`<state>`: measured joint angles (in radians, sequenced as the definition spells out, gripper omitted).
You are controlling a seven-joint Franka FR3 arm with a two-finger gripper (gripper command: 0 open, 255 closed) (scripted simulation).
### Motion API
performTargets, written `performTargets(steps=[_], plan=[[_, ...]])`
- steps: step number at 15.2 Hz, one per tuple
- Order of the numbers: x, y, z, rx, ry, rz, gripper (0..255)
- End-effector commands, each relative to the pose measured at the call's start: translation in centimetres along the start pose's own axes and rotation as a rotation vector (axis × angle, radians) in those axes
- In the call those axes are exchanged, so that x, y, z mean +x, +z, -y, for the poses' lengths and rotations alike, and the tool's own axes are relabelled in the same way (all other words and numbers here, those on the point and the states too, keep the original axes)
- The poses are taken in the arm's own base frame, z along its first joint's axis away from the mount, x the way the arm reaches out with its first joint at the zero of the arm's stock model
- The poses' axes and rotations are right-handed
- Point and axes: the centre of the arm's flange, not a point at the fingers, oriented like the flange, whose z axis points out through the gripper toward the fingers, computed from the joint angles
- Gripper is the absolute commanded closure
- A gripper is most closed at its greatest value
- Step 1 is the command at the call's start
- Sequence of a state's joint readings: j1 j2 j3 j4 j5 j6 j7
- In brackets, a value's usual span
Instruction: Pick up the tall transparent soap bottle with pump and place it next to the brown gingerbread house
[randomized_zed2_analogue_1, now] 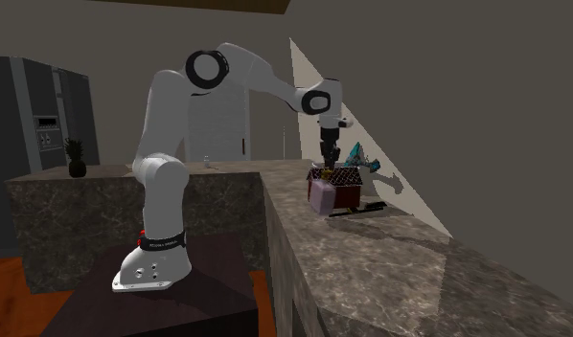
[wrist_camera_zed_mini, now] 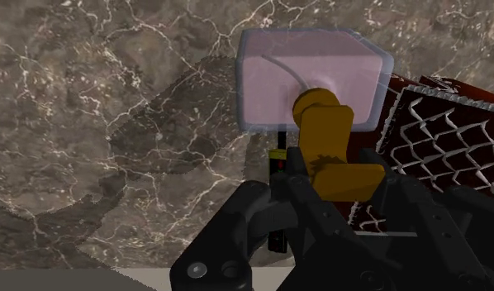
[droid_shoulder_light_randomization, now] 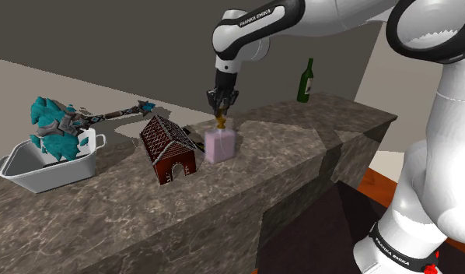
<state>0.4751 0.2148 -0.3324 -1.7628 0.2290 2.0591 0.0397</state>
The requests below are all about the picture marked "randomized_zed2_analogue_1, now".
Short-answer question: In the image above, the dark red patterned box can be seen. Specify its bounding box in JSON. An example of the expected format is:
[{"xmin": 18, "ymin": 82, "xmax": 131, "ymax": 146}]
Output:
[{"xmin": 307, "ymin": 166, "xmax": 364, "ymax": 210}]

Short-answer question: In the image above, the black flat tool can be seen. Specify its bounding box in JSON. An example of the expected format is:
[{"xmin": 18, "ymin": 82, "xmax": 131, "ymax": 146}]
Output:
[{"xmin": 327, "ymin": 201, "xmax": 388, "ymax": 218}]

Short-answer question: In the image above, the grey door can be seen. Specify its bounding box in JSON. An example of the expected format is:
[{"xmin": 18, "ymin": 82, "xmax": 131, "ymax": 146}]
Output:
[{"xmin": 184, "ymin": 79, "xmax": 252, "ymax": 163}]

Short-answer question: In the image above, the dark robot stand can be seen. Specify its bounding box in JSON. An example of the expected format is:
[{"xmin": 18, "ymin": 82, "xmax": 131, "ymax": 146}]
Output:
[{"xmin": 39, "ymin": 233, "xmax": 261, "ymax": 337}]

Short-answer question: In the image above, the dark potted plant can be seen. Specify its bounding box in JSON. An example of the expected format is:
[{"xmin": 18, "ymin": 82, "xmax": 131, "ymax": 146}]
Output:
[{"xmin": 63, "ymin": 137, "xmax": 88, "ymax": 179}]

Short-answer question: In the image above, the dark grey refrigerator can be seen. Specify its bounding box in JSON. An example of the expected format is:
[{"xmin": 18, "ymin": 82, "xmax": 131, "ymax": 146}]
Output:
[{"xmin": 0, "ymin": 56, "xmax": 101, "ymax": 260}]

